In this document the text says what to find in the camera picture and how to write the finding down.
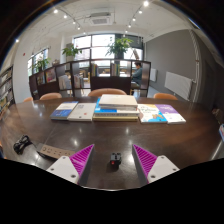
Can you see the medium green potted plant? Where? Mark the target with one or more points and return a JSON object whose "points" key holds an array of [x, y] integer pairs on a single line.
{"points": [[71, 51]]}

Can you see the dark wooden shelf unit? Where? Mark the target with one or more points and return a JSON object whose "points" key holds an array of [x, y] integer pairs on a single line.
{"points": [[110, 83]]}

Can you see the cream coloured book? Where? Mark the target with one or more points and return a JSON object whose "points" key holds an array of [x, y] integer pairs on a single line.
{"points": [[115, 117]]}

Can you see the white illustrated picture book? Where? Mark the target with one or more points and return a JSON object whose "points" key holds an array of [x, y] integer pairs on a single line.
{"points": [[151, 114]]}

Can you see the tall wall bookshelf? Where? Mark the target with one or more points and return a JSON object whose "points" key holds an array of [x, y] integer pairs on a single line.
{"points": [[6, 90]]}

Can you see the large green potted plant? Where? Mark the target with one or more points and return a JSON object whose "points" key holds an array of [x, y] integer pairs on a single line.
{"points": [[119, 46]]}

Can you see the orange chairs group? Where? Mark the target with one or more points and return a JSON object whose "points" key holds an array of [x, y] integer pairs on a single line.
{"points": [[106, 92]]}

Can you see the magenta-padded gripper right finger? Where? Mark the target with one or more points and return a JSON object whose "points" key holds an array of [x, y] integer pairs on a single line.
{"points": [[160, 166]]}

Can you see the bright blue book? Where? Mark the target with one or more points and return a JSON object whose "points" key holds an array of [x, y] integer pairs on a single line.
{"points": [[100, 110]]}

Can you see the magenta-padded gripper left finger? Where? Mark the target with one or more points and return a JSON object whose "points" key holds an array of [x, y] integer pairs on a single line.
{"points": [[66, 168]]}

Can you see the small white wall radiator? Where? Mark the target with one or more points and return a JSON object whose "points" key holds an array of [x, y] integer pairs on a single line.
{"points": [[153, 75]]}

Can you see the ceiling spotlights group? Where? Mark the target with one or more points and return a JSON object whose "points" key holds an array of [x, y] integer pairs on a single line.
{"points": [[145, 3]]}

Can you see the grey-white hardcover book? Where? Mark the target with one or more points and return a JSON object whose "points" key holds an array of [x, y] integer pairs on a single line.
{"points": [[118, 100]]}

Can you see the ceiling air conditioner unit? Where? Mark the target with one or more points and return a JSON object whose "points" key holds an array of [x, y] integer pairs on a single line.
{"points": [[100, 19]]}

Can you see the large white wall radiator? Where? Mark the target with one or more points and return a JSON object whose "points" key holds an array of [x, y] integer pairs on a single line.
{"points": [[178, 85]]}

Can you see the purple and white book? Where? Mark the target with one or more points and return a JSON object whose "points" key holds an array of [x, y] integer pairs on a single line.
{"points": [[170, 113]]}

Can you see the blue and white book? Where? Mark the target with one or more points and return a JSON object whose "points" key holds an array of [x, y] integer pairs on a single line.
{"points": [[221, 132]]}

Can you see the small black charger block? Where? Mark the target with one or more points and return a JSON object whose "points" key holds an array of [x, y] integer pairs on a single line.
{"points": [[115, 158]]}

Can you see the white book with red mark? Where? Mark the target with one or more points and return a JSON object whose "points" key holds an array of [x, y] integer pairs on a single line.
{"points": [[81, 111]]}

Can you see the dark blue book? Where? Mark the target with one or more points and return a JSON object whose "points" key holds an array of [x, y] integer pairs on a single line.
{"points": [[63, 110]]}

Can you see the small green potted plant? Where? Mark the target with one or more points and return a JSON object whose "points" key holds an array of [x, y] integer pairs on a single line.
{"points": [[41, 62]]}

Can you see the person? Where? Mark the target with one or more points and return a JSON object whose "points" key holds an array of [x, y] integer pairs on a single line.
{"points": [[137, 75]]}

